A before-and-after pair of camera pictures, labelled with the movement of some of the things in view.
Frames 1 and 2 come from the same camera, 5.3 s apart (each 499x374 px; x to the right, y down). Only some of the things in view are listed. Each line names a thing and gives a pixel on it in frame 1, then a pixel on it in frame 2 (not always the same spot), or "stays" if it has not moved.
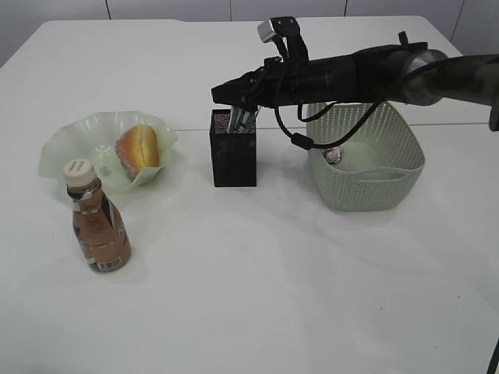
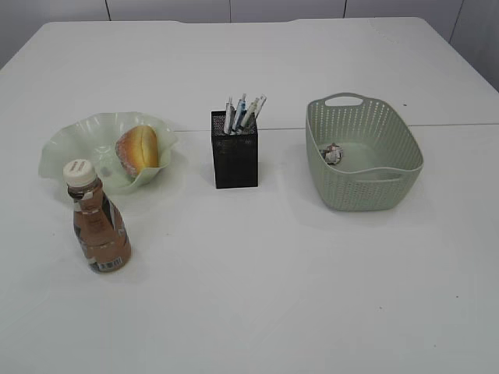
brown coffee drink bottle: x=100 y=226 stays
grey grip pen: x=245 y=127 → x=241 y=110
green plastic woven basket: x=372 y=168 stays
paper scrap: x=333 y=155 stays
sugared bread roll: x=137 y=149 stays
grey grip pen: x=237 y=123 → x=228 y=118
